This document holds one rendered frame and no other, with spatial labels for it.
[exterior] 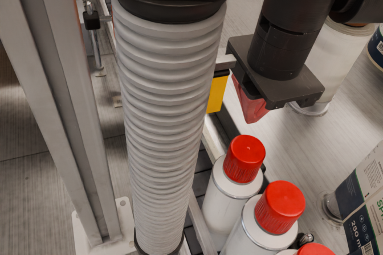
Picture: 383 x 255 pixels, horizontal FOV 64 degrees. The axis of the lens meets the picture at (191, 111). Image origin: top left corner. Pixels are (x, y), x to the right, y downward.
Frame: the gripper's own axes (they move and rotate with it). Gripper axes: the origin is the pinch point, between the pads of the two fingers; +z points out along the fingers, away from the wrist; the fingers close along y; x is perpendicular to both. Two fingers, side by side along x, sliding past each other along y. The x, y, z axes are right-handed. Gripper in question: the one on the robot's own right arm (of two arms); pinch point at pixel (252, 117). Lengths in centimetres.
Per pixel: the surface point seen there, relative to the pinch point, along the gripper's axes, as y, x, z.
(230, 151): -7.7, 8.0, -6.8
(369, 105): 6.1, -34.3, 13.7
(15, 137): 20.1, 33.1, 18.9
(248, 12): 51, -30, 19
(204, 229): -9.8, 9.6, 5.3
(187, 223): -5.9, 9.5, 13.5
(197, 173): 1.6, 5.2, 14.2
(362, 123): 2.4, -29.3, 13.7
